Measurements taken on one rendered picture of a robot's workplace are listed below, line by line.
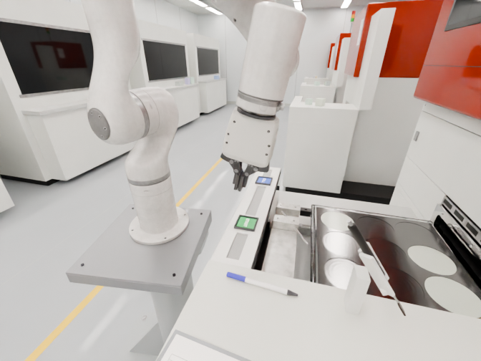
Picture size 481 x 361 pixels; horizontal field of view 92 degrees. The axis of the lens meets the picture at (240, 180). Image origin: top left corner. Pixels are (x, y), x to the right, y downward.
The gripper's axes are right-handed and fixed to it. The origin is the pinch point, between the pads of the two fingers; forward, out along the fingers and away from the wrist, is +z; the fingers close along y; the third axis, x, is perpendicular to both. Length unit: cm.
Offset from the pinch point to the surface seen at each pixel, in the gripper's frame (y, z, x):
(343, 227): -31.3, 15.4, -18.8
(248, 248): -6.1, 14.6, 4.1
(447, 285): -51, 11, -3
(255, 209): -4.5, 15.3, -13.0
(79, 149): 235, 125, -169
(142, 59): 278, 30, -356
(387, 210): -54, 19, -46
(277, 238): -13.2, 21.3, -10.9
